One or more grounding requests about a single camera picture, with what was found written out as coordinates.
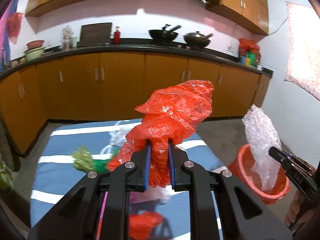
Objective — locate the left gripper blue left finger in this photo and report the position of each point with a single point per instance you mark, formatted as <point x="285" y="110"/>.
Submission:
<point x="147" y="163"/>

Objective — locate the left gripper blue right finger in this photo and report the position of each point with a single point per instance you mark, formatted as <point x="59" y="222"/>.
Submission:
<point x="171" y="163"/>

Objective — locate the red plastic bag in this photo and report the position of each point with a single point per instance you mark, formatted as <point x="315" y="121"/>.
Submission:
<point x="141" y="226"/>
<point x="14" y="26"/>
<point x="169" y="113"/>

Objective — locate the magenta plastic bag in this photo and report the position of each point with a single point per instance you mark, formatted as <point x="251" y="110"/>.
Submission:
<point x="149" y="200"/>

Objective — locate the clear bubble wrap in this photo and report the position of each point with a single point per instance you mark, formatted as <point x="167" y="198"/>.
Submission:
<point x="261" y="135"/>

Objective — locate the olive green plastic bag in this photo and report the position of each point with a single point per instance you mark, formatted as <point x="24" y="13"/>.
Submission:
<point x="82" y="159"/>

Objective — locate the red plastic bag front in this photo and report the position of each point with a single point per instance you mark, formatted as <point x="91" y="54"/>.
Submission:
<point x="141" y="226"/>

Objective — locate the white translucent plastic bag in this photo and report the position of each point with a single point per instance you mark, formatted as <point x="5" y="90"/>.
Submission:
<point x="117" y="137"/>

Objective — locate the lower wooden kitchen cabinets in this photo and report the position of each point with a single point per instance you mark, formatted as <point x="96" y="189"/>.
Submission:
<point x="110" y="85"/>

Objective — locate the person's right hand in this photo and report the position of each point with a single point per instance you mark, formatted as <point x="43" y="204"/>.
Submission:
<point x="294" y="209"/>

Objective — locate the dark green plastic bag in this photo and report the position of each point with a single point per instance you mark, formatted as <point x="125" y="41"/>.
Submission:
<point x="101" y="161"/>

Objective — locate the blue white striped tablecloth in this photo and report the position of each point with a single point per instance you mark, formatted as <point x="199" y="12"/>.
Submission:
<point x="73" y="150"/>

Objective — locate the black wok with lid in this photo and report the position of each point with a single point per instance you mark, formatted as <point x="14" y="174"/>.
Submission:
<point x="197" y="39"/>

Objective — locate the black wok left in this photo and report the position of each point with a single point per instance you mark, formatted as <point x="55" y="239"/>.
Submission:
<point x="164" y="36"/>

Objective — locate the red bottle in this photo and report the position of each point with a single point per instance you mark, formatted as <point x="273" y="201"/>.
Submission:
<point x="116" y="36"/>

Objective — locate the green box on counter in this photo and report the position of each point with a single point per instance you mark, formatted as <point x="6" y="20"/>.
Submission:
<point x="250" y="58"/>

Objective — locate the pink floral window curtain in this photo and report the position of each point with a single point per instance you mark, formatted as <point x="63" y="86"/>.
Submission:
<point x="303" y="63"/>

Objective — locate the dark wooden cutting board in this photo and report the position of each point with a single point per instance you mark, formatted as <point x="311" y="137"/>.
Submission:
<point x="95" y="34"/>

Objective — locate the red bag on counter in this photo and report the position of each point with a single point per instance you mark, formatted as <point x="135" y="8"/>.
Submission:
<point x="248" y="45"/>

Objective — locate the clear bagged jar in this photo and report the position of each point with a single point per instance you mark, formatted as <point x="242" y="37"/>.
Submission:
<point x="66" y="38"/>

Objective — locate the green bucket on floor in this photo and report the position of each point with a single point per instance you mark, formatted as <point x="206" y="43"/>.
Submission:
<point x="6" y="180"/>

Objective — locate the red plastic basin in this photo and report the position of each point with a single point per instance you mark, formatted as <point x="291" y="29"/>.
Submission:
<point x="35" y="44"/>

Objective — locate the upper wooden cabinets right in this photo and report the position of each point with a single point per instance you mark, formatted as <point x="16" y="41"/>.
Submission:
<point x="249" y="14"/>

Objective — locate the pink blue hanging cloth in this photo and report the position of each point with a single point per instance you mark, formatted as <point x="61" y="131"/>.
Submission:
<point x="5" y="42"/>

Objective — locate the hanging red plastic bag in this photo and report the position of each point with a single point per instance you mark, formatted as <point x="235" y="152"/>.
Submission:
<point x="14" y="26"/>

